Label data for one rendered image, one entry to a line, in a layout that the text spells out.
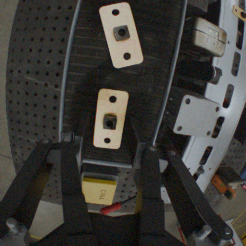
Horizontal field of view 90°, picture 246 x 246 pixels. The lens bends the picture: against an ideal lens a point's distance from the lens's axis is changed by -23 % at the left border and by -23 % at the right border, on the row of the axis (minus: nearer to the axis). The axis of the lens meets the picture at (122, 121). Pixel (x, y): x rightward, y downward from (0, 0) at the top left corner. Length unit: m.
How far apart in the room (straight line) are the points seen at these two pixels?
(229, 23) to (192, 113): 0.32
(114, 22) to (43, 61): 0.55
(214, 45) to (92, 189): 0.37
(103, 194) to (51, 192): 0.78
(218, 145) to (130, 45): 0.44
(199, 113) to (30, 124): 0.73
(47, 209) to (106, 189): 2.30
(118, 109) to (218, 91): 0.33
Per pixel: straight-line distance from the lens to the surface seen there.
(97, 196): 0.31
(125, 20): 0.21
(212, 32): 0.36
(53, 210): 2.54
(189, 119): 0.31
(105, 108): 0.21
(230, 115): 0.53
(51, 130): 0.78
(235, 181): 0.67
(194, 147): 0.49
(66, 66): 0.20
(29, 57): 0.76
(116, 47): 0.20
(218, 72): 0.33
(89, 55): 0.20
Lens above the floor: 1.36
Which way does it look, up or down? 68 degrees down
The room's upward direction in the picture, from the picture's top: 169 degrees clockwise
